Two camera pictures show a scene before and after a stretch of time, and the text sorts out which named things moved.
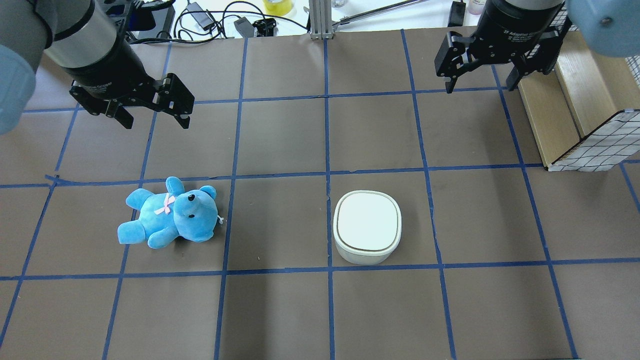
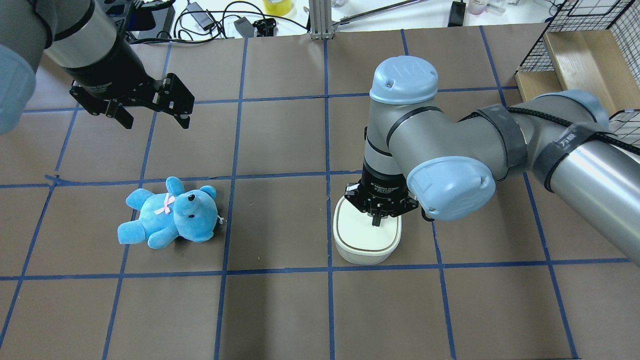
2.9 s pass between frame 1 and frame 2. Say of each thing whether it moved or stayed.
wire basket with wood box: stayed
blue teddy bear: stayed
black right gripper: moved
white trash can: stayed
